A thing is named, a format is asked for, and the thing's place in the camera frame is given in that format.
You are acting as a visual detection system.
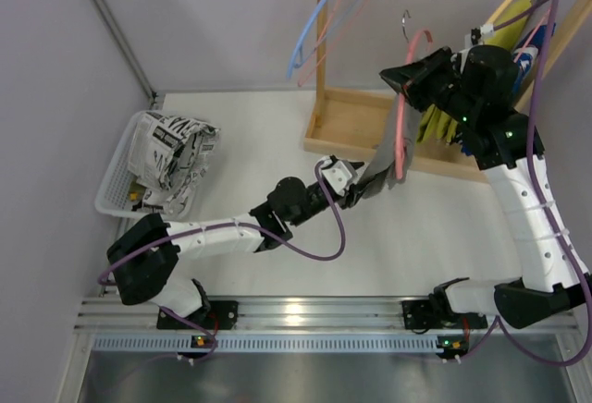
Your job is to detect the black white printed cloth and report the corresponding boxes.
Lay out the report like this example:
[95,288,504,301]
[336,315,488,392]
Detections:
[128,111,221,218]

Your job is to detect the green trousers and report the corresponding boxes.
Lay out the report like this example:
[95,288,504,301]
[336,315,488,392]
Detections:
[416,17,527,144]

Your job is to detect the pink wire hanger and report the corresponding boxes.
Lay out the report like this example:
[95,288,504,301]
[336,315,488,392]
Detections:
[295,0,384,89]

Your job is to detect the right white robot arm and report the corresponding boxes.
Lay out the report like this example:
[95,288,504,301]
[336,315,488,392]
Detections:
[379,45,591,329]

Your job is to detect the white plastic basket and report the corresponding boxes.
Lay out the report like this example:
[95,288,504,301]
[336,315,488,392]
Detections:
[94,110,201,222]

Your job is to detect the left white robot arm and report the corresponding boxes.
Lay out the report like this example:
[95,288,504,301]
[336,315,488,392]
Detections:
[99,155,365,322]

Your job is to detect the pink trouser hanger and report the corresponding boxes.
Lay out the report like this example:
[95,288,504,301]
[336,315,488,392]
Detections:
[394,9,433,181]

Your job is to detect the grey trousers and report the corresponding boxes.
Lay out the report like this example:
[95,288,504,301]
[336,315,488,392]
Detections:
[359,95,422,199]

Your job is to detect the blue patterned trousers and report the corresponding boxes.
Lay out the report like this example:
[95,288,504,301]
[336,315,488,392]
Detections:
[457,21,556,157]

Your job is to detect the slotted cable duct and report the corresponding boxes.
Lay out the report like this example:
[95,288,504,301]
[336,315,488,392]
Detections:
[92,334,466,354]

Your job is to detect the blue hanger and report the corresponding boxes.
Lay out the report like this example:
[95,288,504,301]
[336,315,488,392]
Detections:
[286,0,382,80]

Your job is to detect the yellow cloth in basket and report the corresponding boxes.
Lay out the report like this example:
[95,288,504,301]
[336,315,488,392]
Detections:
[128,181,145,212]

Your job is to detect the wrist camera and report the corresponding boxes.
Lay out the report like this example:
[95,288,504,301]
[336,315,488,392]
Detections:
[317,155,358,197]
[464,23,495,49]

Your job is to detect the wooden clothes rack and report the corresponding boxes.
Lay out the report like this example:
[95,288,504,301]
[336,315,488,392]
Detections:
[303,0,591,183]

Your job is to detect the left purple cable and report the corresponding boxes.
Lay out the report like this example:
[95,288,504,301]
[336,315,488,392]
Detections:
[97,160,348,367]

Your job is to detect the aluminium rail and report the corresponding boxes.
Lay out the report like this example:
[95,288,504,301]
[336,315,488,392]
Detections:
[76,295,579,330]

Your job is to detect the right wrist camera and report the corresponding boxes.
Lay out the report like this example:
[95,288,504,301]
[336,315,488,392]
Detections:
[464,23,495,49]

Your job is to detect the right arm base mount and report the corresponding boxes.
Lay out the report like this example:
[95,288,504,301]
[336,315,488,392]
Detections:
[401,299,488,332]

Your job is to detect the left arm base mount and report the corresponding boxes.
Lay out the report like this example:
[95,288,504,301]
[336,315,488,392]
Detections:
[156,299,239,331]

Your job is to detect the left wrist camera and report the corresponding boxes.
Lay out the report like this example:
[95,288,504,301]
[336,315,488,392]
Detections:
[317,155,358,197]

